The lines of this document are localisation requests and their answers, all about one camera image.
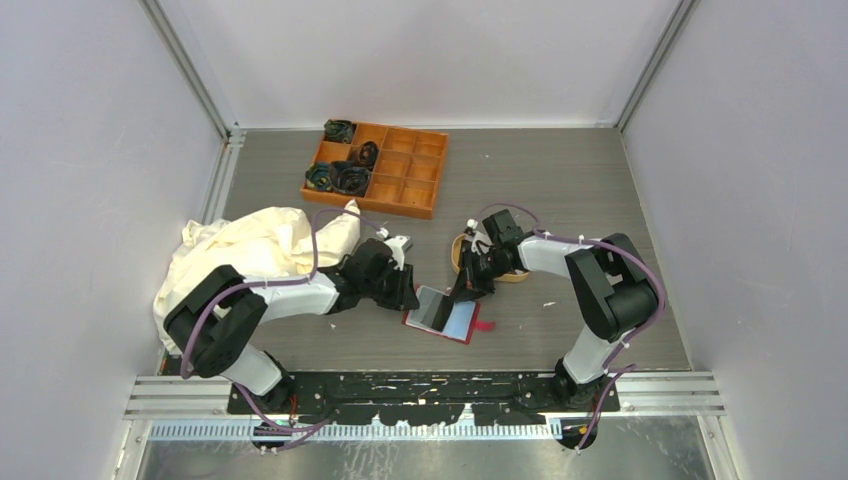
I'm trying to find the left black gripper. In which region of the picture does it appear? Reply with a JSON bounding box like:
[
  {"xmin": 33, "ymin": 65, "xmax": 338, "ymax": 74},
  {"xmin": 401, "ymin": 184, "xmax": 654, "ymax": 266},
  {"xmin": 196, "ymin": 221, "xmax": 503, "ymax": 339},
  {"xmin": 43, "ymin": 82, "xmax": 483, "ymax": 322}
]
[{"xmin": 362, "ymin": 261, "xmax": 419, "ymax": 311}]

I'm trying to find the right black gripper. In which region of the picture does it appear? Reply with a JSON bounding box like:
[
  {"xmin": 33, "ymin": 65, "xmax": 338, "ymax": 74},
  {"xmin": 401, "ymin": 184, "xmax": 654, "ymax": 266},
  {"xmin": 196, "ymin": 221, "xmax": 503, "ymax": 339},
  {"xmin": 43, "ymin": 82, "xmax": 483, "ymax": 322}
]
[{"xmin": 449, "ymin": 248, "xmax": 513, "ymax": 306}]

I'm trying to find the tan oval tray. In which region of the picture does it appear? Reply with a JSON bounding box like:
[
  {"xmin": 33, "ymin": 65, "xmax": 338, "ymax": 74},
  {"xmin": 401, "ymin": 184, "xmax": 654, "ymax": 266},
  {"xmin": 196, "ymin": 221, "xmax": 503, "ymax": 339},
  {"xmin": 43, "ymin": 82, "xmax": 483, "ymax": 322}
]
[{"xmin": 450, "ymin": 234, "xmax": 530, "ymax": 283}]

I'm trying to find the red card holder wallet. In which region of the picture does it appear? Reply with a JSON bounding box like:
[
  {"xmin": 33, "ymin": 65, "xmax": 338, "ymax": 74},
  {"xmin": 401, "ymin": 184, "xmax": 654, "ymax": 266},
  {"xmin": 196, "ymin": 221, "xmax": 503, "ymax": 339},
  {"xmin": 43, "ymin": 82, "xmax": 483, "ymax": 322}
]
[{"xmin": 402, "ymin": 301, "xmax": 496, "ymax": 345}]

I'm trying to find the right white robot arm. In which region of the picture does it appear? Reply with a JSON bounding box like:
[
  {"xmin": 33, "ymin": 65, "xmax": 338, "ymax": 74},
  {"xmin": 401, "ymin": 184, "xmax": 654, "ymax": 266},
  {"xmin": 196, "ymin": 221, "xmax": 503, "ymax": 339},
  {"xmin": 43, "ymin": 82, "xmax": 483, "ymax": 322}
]
[{"xmin": 437, "ymin": 208, "xmax": 667, "ymax": 411}]

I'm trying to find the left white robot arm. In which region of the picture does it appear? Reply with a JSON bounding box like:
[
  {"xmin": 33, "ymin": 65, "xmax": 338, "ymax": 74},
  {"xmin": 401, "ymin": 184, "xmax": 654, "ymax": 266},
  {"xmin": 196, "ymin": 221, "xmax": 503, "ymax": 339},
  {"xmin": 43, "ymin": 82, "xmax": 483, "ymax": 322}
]
[{"xmin": 163, "ymin": 236, "xmax": 420, "ymax": 413}]

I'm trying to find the black card in holder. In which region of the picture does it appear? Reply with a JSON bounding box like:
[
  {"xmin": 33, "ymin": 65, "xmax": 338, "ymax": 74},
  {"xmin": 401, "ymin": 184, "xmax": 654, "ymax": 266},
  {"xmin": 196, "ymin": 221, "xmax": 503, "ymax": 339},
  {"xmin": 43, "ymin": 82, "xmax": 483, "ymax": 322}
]
[{"xmin": 406, "ymin": 285, "xmax": 444, "ymax": 330}]

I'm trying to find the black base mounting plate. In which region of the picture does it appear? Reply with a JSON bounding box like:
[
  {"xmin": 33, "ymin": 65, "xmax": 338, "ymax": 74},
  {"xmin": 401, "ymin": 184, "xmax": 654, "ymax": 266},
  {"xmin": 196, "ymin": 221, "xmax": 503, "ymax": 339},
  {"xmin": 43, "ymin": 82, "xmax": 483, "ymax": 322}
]
[{"xmin": 227, "ymin": 371, "xmax": 620, "ymax": 426}]

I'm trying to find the orange compartment organizer tray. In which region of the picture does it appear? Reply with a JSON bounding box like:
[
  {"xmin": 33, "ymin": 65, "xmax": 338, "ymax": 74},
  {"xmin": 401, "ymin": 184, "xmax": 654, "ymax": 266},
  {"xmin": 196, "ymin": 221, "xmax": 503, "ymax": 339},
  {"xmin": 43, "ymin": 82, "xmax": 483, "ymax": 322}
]
[{"xmin": 300, "ymin": 121, "xmax": 449, "ymax": 220}]

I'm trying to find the large black rolled belt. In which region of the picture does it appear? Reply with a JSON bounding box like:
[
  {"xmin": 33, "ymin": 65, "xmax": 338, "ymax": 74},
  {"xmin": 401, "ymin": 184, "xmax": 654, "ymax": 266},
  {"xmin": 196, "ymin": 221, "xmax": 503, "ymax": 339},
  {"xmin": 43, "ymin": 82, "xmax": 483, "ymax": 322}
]
[{"xmin": 328, "ymin": 161, "xmax": 371, "ymax": 197}]

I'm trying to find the cream cloth bag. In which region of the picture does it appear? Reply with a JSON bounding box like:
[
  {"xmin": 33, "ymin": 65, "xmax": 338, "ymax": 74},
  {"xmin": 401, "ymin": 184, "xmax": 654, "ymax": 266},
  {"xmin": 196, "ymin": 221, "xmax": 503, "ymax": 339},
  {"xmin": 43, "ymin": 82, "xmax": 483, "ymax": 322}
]
[{"xmin": 152, "ymin": 199, "xmax": 362, "ymax": 354}]

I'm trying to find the dark rolled belt middle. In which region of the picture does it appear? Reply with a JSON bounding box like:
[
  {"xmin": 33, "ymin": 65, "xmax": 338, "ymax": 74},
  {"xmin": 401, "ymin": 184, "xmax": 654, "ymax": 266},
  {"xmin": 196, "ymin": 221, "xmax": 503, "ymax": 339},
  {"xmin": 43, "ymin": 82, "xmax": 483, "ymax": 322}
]
[{"xmin": 349, "ymin": 141, "xmax": 379, "ymax": 170}]

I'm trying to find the dark rolled belt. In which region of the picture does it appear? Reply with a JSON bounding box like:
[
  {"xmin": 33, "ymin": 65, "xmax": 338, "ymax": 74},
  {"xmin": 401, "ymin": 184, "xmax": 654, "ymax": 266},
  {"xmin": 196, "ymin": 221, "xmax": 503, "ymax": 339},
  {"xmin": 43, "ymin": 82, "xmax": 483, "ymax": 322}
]
[
  {"xmin": 349, "ymin": 141, "xmax": 379, "ymax": 170},
  {"xmin": 323, "ymin": 119, "xmax": 357, "ymax": 144}
]

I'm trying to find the green rolled belt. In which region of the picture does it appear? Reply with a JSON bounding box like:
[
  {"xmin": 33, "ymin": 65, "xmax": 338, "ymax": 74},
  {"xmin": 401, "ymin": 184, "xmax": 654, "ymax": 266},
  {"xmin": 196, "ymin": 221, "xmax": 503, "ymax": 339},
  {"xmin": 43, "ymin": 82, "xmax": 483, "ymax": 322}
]
[{"xmin": 304, "ymin": 162, "xmax": 333, "ymax": 192}]

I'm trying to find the dark rolled belt top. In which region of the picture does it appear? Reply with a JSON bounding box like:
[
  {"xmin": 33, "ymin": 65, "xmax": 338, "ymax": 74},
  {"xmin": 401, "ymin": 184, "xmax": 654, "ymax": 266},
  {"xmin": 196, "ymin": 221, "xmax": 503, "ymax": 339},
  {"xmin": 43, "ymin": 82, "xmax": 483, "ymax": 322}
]
[{"xmin": 323, "ymin": 119, "xmax": 357, "ymax": 144}]

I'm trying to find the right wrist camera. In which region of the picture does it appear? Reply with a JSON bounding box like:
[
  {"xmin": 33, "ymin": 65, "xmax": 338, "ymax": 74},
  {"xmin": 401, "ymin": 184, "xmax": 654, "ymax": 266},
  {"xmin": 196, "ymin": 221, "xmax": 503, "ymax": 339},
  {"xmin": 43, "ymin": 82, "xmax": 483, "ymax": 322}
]
[{"xmin": 464, "ymin": 218, "xmax": 492, "ymax": 254}]

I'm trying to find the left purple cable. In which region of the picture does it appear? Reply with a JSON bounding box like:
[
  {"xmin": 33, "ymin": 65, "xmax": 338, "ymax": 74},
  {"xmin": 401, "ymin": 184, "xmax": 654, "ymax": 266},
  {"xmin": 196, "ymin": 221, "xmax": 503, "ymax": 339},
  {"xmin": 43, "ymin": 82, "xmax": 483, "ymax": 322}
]
[{"xmin": 178, "ymin": 207, "xmax": 389, "ymax": 453}]

